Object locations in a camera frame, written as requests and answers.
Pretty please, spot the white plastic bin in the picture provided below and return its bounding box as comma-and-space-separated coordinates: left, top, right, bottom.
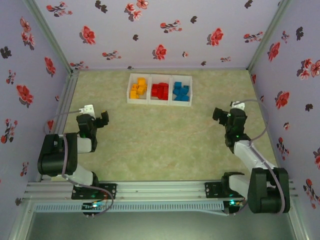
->
170, 75, 194, 107
149, 74, 173, 106
126, 73, 152, 105

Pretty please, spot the small controller circuit board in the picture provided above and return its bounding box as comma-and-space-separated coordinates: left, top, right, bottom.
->
228, 199, 245, 216
82, 201, 106, 218

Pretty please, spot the white left cable bracket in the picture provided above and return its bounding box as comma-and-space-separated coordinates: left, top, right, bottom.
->
78, 104, 95, 117

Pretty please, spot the white cable bracket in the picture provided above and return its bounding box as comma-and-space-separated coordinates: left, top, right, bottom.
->
230, 101, 246, 111
78, 104, 95, 117

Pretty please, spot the white right cable bracket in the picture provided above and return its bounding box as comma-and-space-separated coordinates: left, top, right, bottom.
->
230, 101, 246, 111

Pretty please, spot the grey left arm cable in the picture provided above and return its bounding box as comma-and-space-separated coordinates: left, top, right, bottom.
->
44, 109, 115, 217

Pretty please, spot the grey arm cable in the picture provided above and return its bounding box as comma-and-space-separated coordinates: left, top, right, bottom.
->
44, 109, 115, 217
231, 98, 288, 215

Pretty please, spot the aluminium side rail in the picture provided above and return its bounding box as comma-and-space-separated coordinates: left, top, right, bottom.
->
37, 69, 80, 182

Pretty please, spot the grey right arm cable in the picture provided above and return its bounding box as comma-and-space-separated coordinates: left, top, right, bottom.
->
231, 98, 288, 215

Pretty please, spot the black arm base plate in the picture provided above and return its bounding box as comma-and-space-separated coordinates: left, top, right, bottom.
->
204, 181, 251, 200
71, 183, 117, 200

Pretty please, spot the aluminium corner post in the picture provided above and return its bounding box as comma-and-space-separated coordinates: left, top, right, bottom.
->
22, 0, 76, 75
246, 0, 293, 72

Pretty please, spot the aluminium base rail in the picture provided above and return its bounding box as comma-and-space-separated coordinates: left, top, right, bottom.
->
24, 180, 298, 201

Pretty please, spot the white slotted cable duct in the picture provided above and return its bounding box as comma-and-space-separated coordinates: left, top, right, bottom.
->
33, 201, 225, 214

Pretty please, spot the aluminium frame beam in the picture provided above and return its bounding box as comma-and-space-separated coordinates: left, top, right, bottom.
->
9, 197, 35, 240
287, 198, 310, 240

